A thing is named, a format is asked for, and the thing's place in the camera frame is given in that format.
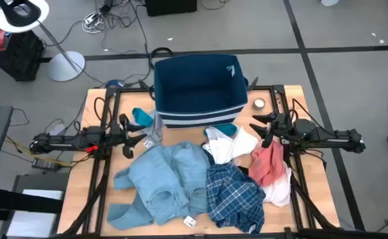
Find grey garment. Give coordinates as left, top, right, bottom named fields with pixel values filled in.
left=137, top=109, right=165, bottom=147

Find light blue denim jeans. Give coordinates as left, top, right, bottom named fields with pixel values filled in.
left=106, top=141, right=211, bottom=230

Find navy white striped fabric basket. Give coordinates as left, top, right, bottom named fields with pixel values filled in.
left=153, top=53, right=250, bottom=129

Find black cable loop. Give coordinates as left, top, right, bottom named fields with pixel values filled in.
left=149, top=46, right=174, bottom=69

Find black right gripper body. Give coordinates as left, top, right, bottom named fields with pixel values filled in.
left=262, top=112, right=293, bottom=149

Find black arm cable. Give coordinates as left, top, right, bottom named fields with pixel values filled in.
left=93, top=96, right=112, bottom=129
left=292, top=98, right=318, bottom=129

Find blue cable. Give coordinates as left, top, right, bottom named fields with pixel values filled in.
left=106, top=78, right=126, bottom=88

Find black power brick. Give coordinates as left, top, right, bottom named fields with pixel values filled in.
left=31, top=157, right=62, bottom=173

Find white cable bundle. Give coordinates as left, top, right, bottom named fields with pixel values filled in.
left=82, top=11, right=108, bottom=34

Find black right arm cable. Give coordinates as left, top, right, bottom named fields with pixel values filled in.
left=292, top=98, right=318, bottom=129

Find red tool case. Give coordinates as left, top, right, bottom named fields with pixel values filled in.
left=0, top=29, right=9, bottom=51

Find coral and white shirt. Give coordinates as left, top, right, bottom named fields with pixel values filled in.
left=248, top=139, right=293, bottom=207

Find black aluminium table frame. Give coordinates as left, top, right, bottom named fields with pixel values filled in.
left=59, top=84, right=343, bottom=239

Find black storage crate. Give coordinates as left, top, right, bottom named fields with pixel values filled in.
left=0, top=28, right=45, bottom=82

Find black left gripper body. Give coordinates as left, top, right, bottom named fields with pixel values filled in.
left=110, top=114, right=134, bottom=159

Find white ring floor lamp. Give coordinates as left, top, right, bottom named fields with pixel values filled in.
left=0, top=0, right=86, bottom=83

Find navy plaid shirt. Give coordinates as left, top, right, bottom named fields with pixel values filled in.
left=202, top=149, right=267, bottom=234

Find black box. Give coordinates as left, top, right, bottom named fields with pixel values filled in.
left=145, top=0, right=198, bottom=17

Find teal sock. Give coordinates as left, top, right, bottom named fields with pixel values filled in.
left=132, top=107, right=155, bottom=127
left=203, top=123, right=239, bottom=137

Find grey cabinet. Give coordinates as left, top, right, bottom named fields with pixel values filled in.
left=1, top=172, right=69, bottom=239

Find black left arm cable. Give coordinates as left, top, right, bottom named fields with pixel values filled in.
left=93, top=96, right=112, bottom=129

